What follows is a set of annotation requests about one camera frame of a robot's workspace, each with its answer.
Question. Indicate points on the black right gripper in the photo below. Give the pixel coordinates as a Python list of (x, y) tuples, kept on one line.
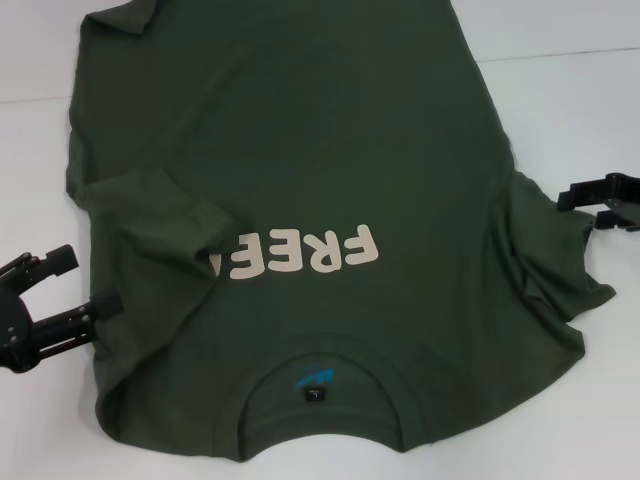
[(627, 200)]

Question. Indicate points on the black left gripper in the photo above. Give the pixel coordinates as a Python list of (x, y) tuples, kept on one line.
[(15, 327)]

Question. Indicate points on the dark green printed t-shirt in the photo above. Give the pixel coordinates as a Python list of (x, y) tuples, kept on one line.
[(300, 125)]

